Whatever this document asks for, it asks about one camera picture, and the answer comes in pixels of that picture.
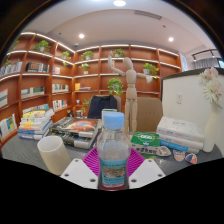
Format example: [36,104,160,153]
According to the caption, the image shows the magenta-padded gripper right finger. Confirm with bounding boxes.
[128,148,167,190]

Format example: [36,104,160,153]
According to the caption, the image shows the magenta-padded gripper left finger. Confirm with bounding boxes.
[60,147,101,190]

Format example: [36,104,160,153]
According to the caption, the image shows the clear blue-capped water bottle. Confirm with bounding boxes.
[96,111,132,192]

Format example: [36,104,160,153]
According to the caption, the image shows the small foil snack packet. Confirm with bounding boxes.
[172,149,187,163]
[184,152,199,165]
[155,145,172,158]

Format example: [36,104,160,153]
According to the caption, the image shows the cream plastic cup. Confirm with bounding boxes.
[36,135,72,176]

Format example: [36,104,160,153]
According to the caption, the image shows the green white tissue box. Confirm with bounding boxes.
[129,131,161,156]

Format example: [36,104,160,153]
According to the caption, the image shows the blue wrapped paper pack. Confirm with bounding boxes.
[159,139,201,155]

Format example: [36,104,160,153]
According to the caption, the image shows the stack of dark-covered books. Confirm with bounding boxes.
[48,116,104,150]

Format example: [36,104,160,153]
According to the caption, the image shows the white wrapped paper pack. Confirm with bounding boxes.
[156,115,206,142]
[157,131,204,151]

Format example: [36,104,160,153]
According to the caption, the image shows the tan upholstered chair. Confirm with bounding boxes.
[116,96,164,133]

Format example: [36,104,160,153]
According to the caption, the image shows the stack of colourful books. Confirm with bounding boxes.
[17,107,55,141]

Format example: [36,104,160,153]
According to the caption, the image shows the chair with dark jacket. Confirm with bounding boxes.
[87,94,118,120]

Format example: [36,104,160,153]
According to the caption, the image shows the white ceramic jug vase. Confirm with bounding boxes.
[202,102,224,154]

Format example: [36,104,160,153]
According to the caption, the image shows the wooden artist mannequin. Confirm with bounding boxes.
[107,50,154,134]

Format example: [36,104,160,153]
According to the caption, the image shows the pink white flower bouquet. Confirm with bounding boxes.
[198,66,224,108]

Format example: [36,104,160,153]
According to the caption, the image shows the grey window curtain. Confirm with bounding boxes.
[194,57,219,70]

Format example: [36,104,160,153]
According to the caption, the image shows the ceiling air vent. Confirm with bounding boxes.
[134,9,163,21]

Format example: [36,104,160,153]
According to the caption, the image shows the white wall switch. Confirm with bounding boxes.
[175,92,184,105]

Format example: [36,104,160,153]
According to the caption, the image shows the wooden wall shelf unit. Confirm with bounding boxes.
[0,31,183,148]

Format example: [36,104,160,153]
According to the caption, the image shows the black curtain rail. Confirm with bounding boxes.
[191,48,221,62]

